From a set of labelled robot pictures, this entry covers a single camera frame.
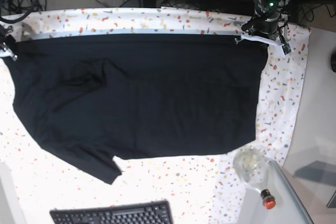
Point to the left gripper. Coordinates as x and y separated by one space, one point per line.
266 27

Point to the black t-shirt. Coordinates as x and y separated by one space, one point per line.
88 99

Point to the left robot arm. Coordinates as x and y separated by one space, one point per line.
268 14

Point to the clear glass bottle red cap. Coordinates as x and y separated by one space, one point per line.
252 169

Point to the terrazzo pattern table cloth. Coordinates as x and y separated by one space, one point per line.
200 189

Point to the black keyboard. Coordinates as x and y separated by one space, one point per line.
151 212

